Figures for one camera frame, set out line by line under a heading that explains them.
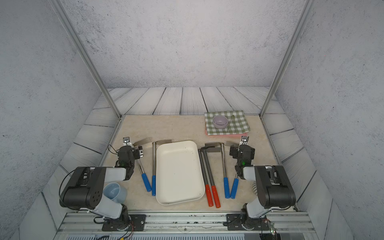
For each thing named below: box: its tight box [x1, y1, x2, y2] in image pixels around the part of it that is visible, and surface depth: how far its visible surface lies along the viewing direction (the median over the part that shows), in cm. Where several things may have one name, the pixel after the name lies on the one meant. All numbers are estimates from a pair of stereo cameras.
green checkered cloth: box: [204, 110, 251, 136], surface depth 117 cm
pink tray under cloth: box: [205, 126, 248, 138], surface depth 110 cm
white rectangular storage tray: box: [156, 140, 206, 206], surface depth 93 cm
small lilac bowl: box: [212, 115, 229, 129], surface depth 113 cm
